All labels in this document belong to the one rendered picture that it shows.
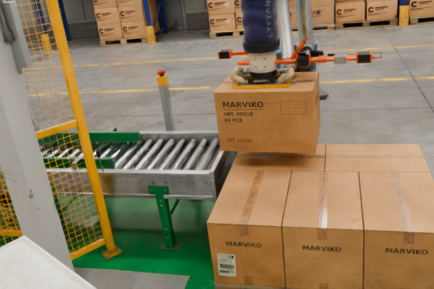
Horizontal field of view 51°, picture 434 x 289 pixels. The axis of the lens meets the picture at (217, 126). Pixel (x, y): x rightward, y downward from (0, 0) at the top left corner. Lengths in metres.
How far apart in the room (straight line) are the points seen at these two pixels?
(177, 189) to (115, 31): 8.36
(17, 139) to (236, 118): 1.26
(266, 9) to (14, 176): 1.62
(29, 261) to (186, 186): 1.49
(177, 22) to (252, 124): 9.13
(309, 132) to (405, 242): 0.82
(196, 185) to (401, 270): 1.26
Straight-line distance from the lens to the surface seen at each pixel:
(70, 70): 2.82
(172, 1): 11.75
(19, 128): 2.34
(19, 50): 2.33
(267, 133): 2.80
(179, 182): 2.93
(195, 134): 3.48
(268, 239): 2.45
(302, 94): 2.67
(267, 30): 2.73
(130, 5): 10.80
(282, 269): 2.55
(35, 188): 2.45
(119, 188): 3.13
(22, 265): 1.64
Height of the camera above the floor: 1.90
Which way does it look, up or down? 22 degrees down
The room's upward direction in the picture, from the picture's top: 7 degrees counter-clockwise
